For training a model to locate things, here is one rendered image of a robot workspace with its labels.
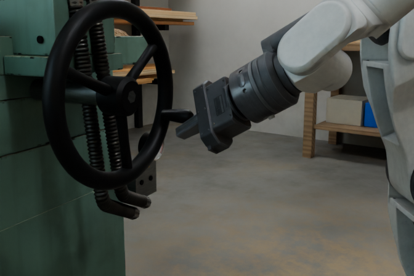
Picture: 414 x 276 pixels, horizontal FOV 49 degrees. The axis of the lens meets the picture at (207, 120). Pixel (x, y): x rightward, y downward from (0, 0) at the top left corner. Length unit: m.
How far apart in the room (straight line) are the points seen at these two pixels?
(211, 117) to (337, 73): 0.20
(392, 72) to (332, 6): 0.31
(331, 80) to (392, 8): 0.13
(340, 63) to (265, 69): 0.10
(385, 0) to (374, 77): 0.40
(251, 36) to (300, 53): 3.75
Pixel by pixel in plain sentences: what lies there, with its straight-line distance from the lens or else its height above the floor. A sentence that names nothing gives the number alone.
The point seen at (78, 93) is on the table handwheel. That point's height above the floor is 0.81.
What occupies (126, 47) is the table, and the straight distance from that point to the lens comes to 1.01.
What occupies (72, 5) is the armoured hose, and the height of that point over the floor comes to 0.95.
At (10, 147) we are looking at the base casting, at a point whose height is 0.72.
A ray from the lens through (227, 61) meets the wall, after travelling 4.50.
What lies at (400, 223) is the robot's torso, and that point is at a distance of 1.12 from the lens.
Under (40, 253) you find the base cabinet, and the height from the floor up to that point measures 0.52.
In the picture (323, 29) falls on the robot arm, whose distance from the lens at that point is 0.61.
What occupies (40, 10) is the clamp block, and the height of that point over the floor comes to 0.94.
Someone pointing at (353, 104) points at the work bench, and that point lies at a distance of 3.51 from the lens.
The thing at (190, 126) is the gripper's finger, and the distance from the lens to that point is 0.74.
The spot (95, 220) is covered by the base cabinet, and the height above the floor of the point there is 0.53.
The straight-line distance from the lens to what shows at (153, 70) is 4.02.
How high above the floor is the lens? 0.90
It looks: 11 degrees down
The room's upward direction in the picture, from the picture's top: straight up
